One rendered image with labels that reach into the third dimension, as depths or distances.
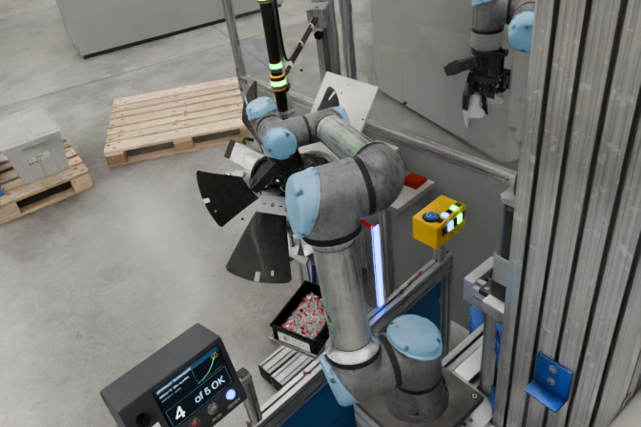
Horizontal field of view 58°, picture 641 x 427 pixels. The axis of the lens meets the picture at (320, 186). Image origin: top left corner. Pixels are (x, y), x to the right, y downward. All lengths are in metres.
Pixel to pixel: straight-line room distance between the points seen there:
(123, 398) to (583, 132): 1.01
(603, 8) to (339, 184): 0.49
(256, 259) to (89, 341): 1.60
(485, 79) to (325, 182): 0.62
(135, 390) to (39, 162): 3.38
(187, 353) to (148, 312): 2.02
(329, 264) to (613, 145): 0.52
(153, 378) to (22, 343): 2.25
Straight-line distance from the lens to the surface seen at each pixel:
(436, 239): 1.88
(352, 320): 1.16
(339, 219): 1.03
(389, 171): 1.05
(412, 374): 1.29
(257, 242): 1.93
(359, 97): 2.09
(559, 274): 1.10
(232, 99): 5.08
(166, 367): 1.35
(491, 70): 1.49
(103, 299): 3.56
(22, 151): 4.51
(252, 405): 1.62
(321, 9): 2.22
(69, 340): 3.42
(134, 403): 1.31
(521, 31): 1.29
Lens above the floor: 2.23
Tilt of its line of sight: 34 degrees down
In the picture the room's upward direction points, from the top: 7 degrees counter-clockwise
